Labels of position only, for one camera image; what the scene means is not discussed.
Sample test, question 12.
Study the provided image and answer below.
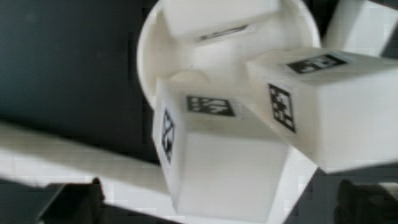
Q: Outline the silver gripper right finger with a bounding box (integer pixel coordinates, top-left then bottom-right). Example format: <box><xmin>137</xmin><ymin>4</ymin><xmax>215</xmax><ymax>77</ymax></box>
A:
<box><xmin>334</xmin><ymin>180</ymin><xmax>398</xmax><ymax>224</ymax></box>

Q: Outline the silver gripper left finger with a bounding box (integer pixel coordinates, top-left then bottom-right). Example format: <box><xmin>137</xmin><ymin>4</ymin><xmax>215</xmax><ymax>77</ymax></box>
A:
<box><xmin>36</xmin><ymin>178</ymin><xmax>105</xmax><ymax>224</ymax></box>

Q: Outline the round white stool seat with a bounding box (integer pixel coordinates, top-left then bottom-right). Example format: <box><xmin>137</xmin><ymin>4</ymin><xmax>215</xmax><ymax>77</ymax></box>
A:
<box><xmin>137</xmin><ymin>0</ymin><xmax>320</xmax><ymax>224</ymax></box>

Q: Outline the white front fence bar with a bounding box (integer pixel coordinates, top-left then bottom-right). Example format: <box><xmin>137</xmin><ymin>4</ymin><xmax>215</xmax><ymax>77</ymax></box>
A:
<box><xmin>0</xmin><ymin>121</ymin><xmax>274</xmax><ymax>224</ymax></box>

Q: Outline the white fence bar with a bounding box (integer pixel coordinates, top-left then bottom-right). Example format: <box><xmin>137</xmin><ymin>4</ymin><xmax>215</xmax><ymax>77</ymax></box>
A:
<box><xmin>323</xmin><ymin>0</ymin><xmax>398</xmax><ymax>56</ymax></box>
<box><xmin>0</xmin><ymin>121</ymin><xmax>274</xmax><ymax>224</ymax></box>

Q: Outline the white right fence bar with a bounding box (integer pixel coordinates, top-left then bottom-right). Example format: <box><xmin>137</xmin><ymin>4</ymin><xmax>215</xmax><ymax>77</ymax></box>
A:
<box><xmin>323</xmin><ymin>0</ymin><xmax>398</xmax><ymax>56</ymax></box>

